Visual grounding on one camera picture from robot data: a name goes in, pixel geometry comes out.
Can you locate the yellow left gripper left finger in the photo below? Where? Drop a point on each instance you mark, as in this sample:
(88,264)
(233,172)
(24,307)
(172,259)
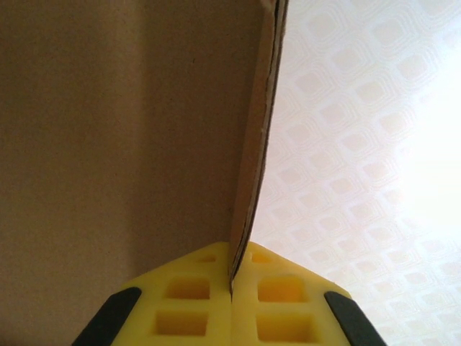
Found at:
(180,317)

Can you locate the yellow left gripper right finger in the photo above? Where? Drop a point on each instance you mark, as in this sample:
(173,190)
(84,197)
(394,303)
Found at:
(288,317)

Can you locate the brown cardboard paper box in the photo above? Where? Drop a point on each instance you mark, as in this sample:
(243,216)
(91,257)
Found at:
(108,126)

